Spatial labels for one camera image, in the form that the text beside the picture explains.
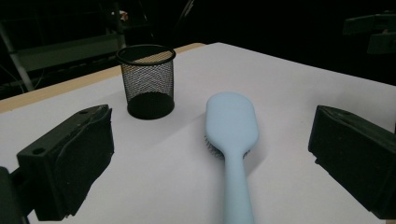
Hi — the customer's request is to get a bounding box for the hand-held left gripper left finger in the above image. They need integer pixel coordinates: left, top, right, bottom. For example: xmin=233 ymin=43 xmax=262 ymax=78
xmin=16 ymin=104 xmax=115 ymax=222

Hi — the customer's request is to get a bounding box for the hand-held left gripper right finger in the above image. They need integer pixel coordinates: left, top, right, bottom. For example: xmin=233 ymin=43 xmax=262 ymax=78
xmin=307 ymin=105 xmax=396 ymax=220

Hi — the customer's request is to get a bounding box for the black mesh pen holder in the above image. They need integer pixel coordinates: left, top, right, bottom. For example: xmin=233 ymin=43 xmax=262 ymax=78
xmin=116 ymin=44 xmax=177 ymax=120

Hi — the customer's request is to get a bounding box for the light blue hairbrush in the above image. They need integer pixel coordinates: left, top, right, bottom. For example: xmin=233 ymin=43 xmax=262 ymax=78
xmin=204 ymin=91 xmax=260 ymax=224

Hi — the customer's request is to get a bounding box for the white table mat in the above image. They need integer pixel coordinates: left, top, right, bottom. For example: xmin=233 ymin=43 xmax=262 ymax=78
xmin=0 ymin=42 xmax=396 ymax=224

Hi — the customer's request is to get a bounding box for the desk with white metal legs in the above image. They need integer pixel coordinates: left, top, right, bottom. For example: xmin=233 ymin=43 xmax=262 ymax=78
xmin=0 ymin=21 xmax=127 ymax=92

